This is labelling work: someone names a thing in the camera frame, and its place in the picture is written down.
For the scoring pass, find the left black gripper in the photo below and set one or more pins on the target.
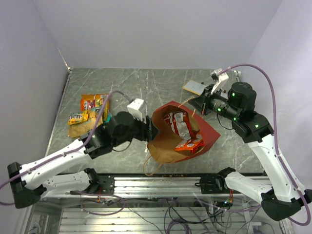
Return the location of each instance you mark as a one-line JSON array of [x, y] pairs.
[[148, 131]]

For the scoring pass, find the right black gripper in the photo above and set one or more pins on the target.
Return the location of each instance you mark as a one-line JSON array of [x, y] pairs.
[[202, 103]]

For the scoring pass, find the red paper bag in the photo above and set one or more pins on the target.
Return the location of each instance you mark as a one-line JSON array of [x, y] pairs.
[[162, 148]]

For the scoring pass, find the red yellow snack packet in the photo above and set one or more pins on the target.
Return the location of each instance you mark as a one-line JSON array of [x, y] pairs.
[[87, 103]]

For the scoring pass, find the gold brown snack packet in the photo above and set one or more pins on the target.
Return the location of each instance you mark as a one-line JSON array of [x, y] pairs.
[[77, 130]]

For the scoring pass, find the yellow candy packet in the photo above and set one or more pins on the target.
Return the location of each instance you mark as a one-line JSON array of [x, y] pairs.
[[77, 118]]

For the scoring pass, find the teal snack packet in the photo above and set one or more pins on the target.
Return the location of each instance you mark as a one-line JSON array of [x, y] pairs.
[[108, 118]]

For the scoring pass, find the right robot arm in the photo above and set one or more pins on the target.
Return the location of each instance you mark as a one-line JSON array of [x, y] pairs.
[[285, 196]]

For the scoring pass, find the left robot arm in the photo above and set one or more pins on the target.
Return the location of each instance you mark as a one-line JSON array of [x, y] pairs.
[[120, 129]]

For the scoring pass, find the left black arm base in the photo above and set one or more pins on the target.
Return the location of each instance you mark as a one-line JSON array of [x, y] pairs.
[[103, 181]]

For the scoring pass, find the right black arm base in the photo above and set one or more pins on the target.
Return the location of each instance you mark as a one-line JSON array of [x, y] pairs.
[[211, 184]]

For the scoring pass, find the orange snack packet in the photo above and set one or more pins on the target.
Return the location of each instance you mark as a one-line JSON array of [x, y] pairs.
[[191, 145]]

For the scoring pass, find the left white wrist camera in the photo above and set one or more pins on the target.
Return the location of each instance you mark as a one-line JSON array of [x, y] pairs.
[[137, 109]]

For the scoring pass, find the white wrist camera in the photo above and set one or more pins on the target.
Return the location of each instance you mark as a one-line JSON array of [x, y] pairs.
[[137, 109], [220, 78]]

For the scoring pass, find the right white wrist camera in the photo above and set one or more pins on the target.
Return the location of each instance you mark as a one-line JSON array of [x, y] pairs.
[[220, 78]]

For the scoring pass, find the aluminium frame rail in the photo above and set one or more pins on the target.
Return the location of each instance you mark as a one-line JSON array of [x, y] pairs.
[[126, 185]]

